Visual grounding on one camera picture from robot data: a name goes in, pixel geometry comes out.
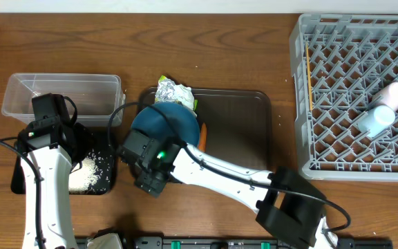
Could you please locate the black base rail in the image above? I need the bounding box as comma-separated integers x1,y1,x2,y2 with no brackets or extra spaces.
74,226,393,249

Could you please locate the dark blue bowl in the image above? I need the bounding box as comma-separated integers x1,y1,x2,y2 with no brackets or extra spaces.
131,102,200,146

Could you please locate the white rice pile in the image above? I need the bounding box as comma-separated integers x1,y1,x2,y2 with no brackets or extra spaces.
68,151,114,195

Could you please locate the orange carrot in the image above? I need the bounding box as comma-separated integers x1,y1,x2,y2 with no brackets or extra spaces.
197,123,207,152

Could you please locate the clear plastic bin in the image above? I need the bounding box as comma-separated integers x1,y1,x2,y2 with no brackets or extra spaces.
1,73,126,127

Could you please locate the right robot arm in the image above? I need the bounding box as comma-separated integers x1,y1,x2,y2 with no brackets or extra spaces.
117,129,338,248

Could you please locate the crumpled foil snack wrapper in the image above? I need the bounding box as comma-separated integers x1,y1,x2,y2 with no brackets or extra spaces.
155,75,196,111

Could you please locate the black waste tray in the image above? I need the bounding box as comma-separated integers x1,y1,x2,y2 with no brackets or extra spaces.
10,129,117,196

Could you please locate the wooden chopstick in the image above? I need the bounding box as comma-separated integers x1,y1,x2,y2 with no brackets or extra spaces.
305,42,313,111

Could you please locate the grey dishwasher rack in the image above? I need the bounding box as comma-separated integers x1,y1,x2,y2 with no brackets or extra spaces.
290,14,398,182

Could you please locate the brown serving tray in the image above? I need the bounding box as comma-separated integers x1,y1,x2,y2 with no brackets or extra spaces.
138,87,272,170

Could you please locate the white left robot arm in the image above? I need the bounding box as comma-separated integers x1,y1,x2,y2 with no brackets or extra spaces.
16,118,95,248

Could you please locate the light blue plastic cup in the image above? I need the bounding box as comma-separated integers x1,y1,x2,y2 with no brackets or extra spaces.
358,105,395,138

